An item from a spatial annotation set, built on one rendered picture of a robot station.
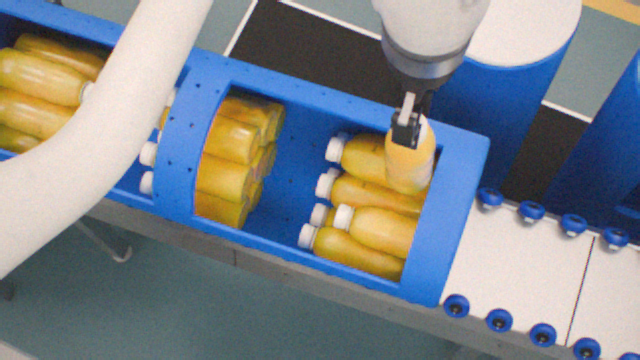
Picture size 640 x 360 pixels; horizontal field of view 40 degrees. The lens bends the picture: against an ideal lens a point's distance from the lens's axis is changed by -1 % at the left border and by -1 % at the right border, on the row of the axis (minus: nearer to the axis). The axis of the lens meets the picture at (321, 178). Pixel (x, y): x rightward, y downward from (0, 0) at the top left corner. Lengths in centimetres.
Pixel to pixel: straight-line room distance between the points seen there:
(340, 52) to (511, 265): 116
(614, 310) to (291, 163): 62
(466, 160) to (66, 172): 74
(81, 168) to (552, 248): 105
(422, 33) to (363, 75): 177
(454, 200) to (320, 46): 137
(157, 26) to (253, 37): 187
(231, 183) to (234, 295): 114
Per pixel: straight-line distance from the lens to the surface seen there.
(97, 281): 262
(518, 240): 160
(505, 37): 162
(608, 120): 181
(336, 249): 142
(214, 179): 142
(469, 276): 157
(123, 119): 73
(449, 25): 77
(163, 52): 75
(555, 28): 164
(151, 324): 255
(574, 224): 157
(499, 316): 151
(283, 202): 157
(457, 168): 130
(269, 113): 145
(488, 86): 167
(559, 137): 253
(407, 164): 115
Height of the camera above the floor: 246
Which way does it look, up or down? 71 degrees down
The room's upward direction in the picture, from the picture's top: 8 degrees counter-clockwise
